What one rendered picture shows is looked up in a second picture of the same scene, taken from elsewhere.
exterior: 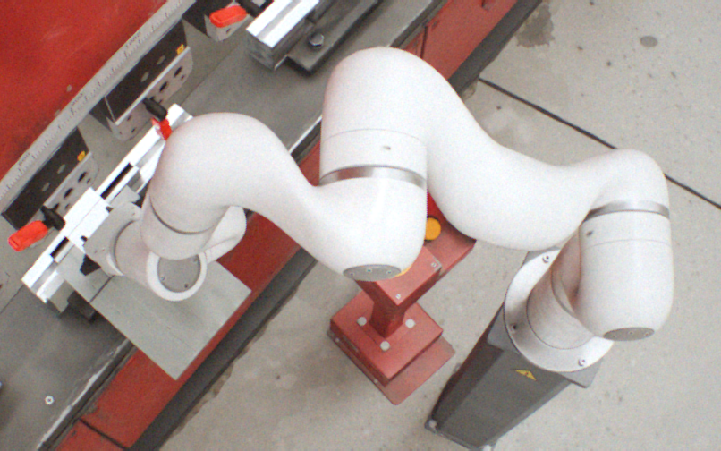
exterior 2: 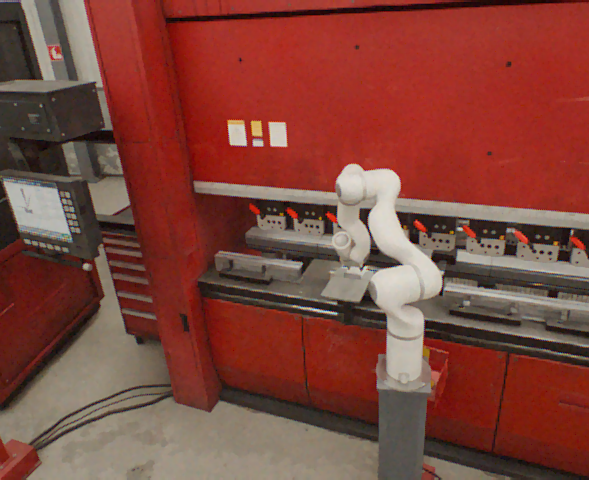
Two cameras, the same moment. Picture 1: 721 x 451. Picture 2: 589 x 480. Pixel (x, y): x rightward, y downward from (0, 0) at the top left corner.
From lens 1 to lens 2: 1.60 m
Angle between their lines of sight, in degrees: 63
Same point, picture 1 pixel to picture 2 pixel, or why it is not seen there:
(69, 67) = not seen: hidden behind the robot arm
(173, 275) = (338, 239)
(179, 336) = (334, 292)
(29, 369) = (308, 287)
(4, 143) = not seen: hidden behind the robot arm
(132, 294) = (341, 281)
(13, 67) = (355, 157)
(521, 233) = (374, 225)
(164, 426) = (326, 420)
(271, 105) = (431, 309)
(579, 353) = (389, 378)
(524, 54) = not seen: outside the picture
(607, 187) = (410, 251)
